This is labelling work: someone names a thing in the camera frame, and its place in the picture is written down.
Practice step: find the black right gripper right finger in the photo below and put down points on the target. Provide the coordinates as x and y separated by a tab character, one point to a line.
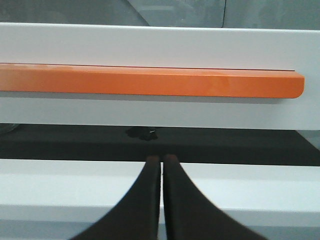
189	215

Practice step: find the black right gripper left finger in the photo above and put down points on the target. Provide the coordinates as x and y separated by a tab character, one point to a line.
136	215

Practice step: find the black debris on shelf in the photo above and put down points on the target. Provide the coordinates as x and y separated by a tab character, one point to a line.
144	133

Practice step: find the white lower drawer panel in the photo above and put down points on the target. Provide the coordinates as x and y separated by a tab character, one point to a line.
82	191

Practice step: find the white drawer panel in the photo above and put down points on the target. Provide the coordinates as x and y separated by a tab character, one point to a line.
177	47
82	191

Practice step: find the white drawer front panel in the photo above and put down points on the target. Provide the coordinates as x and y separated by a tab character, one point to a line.
177	47

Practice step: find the orange drawer handle bar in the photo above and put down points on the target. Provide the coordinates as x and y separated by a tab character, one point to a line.
151	81

